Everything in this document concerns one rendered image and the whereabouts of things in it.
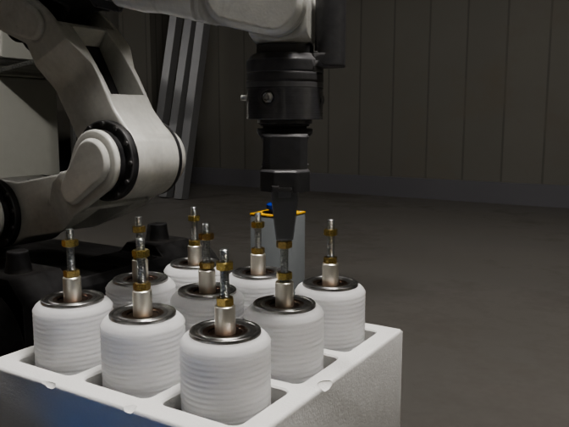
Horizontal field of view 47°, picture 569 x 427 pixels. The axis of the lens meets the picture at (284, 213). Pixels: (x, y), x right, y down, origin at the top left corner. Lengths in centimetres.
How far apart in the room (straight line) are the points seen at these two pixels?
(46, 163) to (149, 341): 420
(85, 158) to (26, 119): 364
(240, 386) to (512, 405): 63
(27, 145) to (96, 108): 360
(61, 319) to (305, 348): 29
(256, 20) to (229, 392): 38
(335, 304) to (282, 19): 36
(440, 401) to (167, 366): 57
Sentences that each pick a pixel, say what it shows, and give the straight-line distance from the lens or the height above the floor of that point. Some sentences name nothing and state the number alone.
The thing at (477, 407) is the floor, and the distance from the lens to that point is 117.
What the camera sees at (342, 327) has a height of 21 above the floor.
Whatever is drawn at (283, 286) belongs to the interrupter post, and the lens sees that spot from 77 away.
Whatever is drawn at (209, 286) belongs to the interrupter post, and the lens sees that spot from 84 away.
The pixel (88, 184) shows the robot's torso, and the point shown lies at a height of 36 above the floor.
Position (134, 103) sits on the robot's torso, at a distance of 123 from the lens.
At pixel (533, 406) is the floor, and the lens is 120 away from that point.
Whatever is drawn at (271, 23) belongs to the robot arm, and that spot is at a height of 57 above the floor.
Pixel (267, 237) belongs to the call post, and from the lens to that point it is 110.
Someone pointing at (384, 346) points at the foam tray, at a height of 18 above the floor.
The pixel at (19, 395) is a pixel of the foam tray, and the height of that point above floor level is 15.
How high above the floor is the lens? 47
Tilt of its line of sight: 8 degrees down
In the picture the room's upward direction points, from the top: straight up
